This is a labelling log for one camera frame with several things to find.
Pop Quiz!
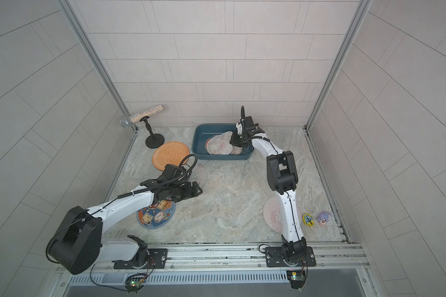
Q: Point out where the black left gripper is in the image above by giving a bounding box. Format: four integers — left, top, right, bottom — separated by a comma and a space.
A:
168, 181, 206, 202

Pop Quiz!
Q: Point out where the orange round coaster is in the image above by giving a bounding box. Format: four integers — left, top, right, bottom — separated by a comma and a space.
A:
152, 141, 190, 172

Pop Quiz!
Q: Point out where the white doodle flower coaster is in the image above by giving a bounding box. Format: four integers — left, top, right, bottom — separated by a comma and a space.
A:
205, 131, 242, 155

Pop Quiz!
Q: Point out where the blue toast cartoon coaster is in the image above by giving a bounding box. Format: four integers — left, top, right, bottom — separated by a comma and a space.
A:
137, 200, 176, 230

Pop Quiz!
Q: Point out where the pink unicorn round coaster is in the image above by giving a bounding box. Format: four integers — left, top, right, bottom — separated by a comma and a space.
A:
263, 197, 285, 234

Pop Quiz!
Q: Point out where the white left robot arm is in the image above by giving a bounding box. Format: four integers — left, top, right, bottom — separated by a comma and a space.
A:
45, 164, 203, 275

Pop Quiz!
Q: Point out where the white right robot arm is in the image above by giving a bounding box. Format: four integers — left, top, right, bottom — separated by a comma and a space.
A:
230, 113, 307, 265

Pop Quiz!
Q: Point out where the teal plastic storage box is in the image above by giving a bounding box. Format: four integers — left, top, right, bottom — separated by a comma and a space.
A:
192, 123, 254, 161

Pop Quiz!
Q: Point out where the black microphone stand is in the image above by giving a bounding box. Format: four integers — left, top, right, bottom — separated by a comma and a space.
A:
139, 116, 165, 149

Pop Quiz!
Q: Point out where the glitter microphone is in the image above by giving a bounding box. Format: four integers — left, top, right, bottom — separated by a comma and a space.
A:
120, 105, 164, 127

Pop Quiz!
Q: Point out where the left green circuit board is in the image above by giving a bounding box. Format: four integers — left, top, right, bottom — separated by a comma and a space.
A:
124, 273, 148, 294

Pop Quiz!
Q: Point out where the green circuit board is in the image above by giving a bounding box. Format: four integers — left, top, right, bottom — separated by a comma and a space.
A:
124, 273, 148, 294
286, 270, 307, 290

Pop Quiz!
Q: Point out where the small yellow sticker coaster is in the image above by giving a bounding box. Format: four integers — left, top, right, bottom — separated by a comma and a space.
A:
302, 213, 315, 227

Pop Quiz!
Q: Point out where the right green circuit board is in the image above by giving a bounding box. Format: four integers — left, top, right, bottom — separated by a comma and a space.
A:
286, 270, 307, 290

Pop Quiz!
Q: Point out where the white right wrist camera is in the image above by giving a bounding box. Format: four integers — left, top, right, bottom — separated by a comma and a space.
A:
236, 122, 243, 135

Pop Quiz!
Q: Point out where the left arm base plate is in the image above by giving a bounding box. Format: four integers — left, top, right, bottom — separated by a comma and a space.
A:
113, 249, 168, 270

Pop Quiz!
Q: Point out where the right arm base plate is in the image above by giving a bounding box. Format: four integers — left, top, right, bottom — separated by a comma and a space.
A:
264, 246, 317, 267

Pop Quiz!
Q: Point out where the left aluminium corner post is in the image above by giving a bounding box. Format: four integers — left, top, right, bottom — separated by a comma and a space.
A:
56, 0, 130, 118

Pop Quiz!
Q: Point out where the aluminium front rail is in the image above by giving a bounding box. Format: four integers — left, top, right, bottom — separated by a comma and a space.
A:
57, 243, 370, 288

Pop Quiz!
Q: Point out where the aluminium corner frame post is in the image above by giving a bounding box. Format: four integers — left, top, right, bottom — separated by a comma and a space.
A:
305, 0, 374, 130

